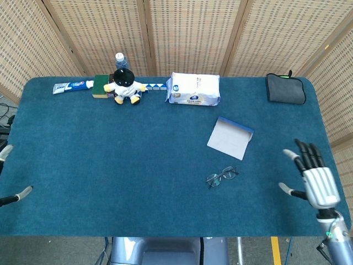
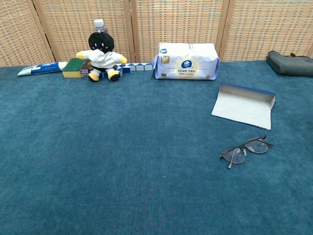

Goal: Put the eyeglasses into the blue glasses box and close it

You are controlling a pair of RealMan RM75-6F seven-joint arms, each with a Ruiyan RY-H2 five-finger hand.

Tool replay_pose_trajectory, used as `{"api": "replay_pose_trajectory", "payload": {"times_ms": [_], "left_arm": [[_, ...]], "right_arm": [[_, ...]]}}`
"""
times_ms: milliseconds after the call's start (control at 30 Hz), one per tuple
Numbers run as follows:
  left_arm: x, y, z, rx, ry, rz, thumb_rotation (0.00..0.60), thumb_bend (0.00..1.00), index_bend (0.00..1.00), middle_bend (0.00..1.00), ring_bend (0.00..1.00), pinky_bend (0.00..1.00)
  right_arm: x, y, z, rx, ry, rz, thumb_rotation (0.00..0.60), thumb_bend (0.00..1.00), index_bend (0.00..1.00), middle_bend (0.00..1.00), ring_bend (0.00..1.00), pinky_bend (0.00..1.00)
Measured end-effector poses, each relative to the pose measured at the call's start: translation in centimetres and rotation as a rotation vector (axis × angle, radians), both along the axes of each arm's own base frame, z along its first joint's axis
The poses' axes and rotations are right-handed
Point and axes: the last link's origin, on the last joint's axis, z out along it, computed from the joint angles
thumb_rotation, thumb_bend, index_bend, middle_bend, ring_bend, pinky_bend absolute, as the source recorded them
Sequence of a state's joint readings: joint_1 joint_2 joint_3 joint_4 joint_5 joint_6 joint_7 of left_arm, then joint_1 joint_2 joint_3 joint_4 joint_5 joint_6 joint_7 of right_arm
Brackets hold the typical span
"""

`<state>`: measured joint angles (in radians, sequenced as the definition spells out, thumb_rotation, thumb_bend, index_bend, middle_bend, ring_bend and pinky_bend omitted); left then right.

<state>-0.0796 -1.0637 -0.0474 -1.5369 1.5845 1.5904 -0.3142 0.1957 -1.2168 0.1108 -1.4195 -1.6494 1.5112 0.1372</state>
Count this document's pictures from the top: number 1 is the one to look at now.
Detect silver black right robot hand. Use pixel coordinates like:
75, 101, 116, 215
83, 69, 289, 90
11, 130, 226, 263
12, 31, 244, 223
278, 139, 341, 218

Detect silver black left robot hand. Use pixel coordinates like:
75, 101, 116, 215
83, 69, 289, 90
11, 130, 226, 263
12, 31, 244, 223
0, 144, 34, 208

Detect black eyeglasses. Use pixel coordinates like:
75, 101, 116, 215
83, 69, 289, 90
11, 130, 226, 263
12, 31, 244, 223
205, 166, 239, 190

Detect blue folding glasses case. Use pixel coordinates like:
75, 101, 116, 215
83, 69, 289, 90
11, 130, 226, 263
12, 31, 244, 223
206, 116, 255, 161

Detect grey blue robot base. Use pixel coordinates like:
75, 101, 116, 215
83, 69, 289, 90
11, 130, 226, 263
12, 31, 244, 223
109, 236, 229, 265

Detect blue white toothpaste tube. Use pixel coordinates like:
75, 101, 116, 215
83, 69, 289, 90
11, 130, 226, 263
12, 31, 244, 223
52, 79, 96, 96

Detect folded grey cloth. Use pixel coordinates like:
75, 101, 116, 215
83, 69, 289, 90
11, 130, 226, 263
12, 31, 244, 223
265, 70, 307, 105

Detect grey metal table leg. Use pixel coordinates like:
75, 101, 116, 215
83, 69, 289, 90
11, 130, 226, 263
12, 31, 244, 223
236, 236, 245, 265

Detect blue carpet table mat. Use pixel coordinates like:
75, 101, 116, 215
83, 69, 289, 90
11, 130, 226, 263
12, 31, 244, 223
0, 76, 352, 238

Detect green yellow sponge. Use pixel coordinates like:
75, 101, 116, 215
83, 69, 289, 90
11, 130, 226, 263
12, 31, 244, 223
92, 74, 111, 99

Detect dark brown small box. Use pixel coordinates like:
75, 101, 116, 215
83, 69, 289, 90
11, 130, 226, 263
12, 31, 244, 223
106, 73, 117, 99

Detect black headed plush doll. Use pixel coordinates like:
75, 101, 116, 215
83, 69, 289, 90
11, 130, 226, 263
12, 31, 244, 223
103, 67, 147, 105

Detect clear plastic water bottle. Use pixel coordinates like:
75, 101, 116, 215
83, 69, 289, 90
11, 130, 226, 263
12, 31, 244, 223
114, 52, 131, 71

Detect white blue tissue pack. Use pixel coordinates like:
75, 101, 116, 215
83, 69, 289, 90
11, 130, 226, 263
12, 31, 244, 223
164, 72, 221, 108

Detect blue white snake puzzle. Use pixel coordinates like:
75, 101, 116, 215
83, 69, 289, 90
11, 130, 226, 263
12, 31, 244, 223
140, 82, 168, 93

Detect black floor cables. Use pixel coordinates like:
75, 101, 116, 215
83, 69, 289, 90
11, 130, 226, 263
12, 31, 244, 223
0, 102, 16, 144

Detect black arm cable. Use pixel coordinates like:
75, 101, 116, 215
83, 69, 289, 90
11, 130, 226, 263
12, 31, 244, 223
317, 239, 333, 265

